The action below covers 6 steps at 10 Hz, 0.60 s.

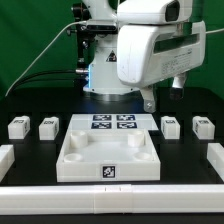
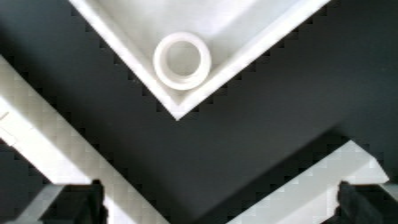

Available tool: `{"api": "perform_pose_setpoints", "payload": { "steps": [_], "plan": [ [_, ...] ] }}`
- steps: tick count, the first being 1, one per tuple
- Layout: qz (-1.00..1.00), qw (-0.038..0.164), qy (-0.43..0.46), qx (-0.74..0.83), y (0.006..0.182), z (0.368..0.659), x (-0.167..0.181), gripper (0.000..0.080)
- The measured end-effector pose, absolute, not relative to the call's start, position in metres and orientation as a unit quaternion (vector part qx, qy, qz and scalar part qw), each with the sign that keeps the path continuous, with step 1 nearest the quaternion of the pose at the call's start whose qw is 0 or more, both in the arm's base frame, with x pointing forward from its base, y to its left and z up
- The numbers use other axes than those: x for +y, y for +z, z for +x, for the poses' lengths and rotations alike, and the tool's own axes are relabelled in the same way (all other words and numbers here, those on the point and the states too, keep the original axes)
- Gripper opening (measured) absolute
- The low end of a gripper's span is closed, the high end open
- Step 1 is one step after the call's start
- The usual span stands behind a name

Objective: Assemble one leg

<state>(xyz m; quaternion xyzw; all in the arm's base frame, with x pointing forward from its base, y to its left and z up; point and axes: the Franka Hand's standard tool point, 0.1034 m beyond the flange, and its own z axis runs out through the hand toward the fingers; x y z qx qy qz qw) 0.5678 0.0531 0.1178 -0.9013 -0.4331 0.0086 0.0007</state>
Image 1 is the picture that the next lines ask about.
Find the white right obstacle bar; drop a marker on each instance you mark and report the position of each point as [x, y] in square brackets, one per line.
[215, 155]

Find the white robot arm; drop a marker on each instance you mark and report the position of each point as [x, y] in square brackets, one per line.
[103, 28]

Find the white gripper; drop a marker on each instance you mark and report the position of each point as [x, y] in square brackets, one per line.
[149, 54]

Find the white front obstacle bar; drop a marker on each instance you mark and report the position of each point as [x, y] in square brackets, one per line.
[100, 199]

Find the white obstacle bar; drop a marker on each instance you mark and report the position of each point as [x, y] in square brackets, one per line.
[215, 155]
[6, 159]
[100, 199]

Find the white tag base sheet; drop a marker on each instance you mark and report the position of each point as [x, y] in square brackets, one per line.
[112, 121]

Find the white left obstacle bar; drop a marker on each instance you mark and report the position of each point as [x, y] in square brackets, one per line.
[6, 159]

